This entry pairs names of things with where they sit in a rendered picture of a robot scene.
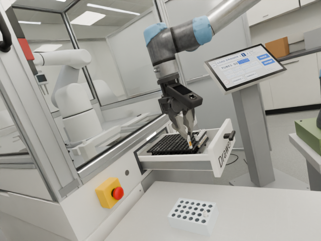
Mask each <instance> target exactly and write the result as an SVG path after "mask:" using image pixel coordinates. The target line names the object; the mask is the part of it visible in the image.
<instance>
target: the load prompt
mask: <svg viewBox="0 0 321 241"><path fill-rule="evenodd" d="M250 55H251V54H250V53H249V51H245V52H242V53H239V54H236V55H233V56H229V57H226V58H223V59H220V60H217V61H215V63H216V64H217V65H218V66H220V65H223V64H226V63H229V62H232V61H235V60H238V59H241V58H244V57H247V56H250Z"/></svg>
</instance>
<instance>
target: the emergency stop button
mask: <svg viewBox="0 0 321 241"><path fill-rule="evenodd" d="M123 195H124V190H123V188H122V187H116V188H115V189H114V192H113V197H114V199H115V200H120V199H122V197H123Z"/></svg>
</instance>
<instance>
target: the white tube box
mask: <svg viewBox="0 0 321 241"><path fill-rule="evenodd" d="M204 210H206V211H207V213H208V217H207V218H205V217H204V216H203V211H204ZM218 215H219V212H218V208H217V204H216V203H214V202H207V201H200V200H193V199H186V198H179V199H178V201H177V202H176V204H175V205H174V207H173V208H172V210H171V211H170V213H169V214H168V216H167V218H168V221H169V224H170V226H171V227H173V228H177V229H181V230H185V231H189V232H193V233H197V234H201V235H204V236H208V237H210V236H211V234H212V231H213V229H214V226H215V223H216V220H217V217H218Z"/></svg>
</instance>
